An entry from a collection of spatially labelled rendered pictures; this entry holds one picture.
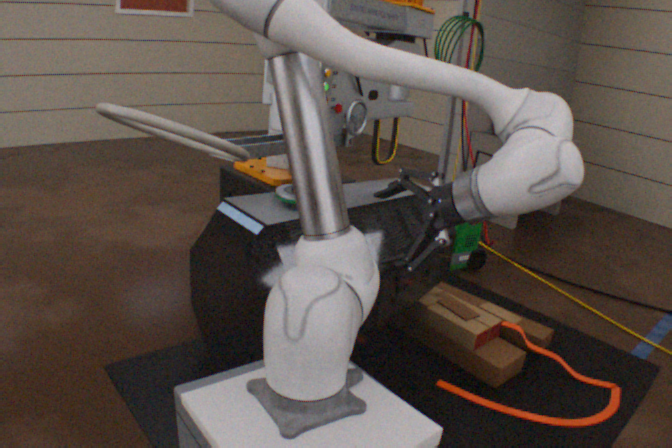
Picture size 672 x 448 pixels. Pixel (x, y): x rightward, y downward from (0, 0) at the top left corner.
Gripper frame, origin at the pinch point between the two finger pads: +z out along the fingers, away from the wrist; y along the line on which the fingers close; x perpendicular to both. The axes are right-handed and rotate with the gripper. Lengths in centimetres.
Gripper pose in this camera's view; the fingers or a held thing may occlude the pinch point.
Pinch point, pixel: (385, 227)
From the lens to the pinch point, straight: 98.8
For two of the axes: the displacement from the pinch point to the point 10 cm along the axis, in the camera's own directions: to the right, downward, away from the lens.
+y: -0.5, -9.5, 3.1
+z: -6.1, 2.8, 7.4
